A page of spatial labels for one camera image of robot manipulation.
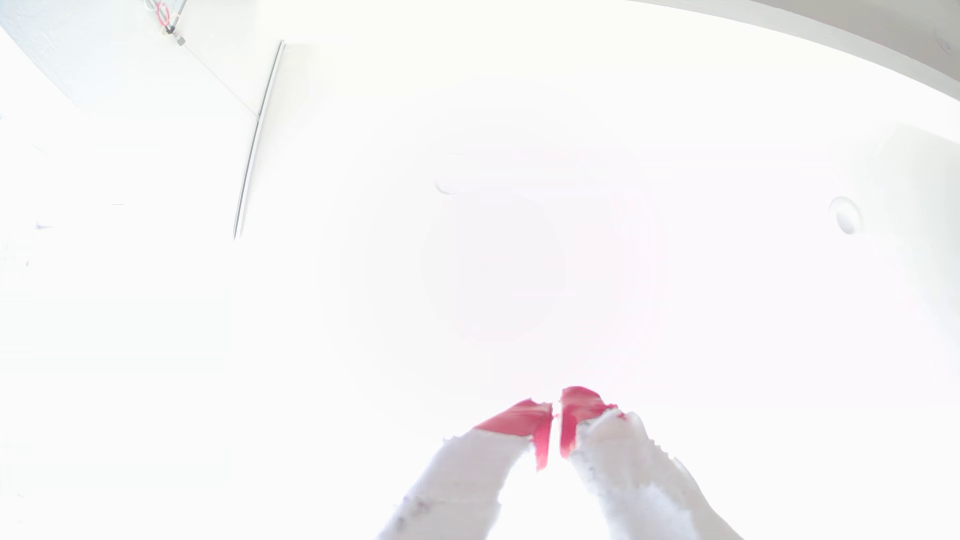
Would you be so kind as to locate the thin metal rod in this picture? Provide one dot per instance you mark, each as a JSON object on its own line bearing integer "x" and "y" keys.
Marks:
{"x": 259, "y": 135}

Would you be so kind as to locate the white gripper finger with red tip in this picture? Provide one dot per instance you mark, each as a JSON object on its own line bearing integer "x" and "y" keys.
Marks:
{"x": 637, "y": 487}
{"x": 457, "y": 487}

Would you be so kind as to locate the round white ceiling fixture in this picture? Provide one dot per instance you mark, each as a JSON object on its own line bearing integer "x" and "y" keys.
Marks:
{"x": 847, "y": 217}

